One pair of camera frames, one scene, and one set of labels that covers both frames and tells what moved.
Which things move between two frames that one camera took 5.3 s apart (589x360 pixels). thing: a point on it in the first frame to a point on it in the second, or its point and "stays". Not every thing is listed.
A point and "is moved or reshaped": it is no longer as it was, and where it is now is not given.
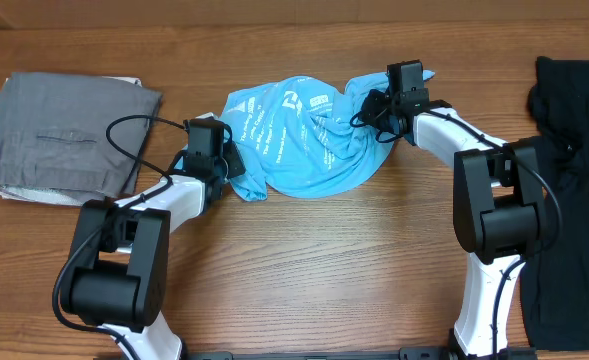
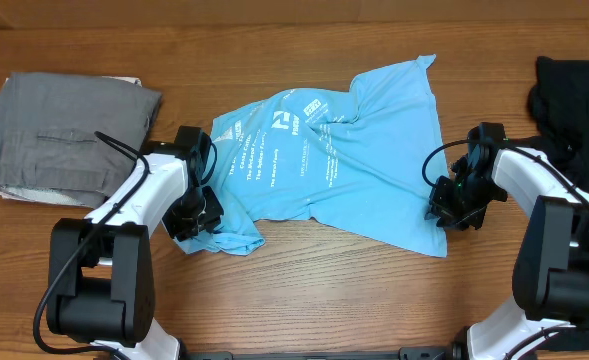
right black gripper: (370, 103) to (440, 210)
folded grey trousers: (46, 137) stays
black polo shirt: (567, 296) stays
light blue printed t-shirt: (295, 136) is moved or reshaped
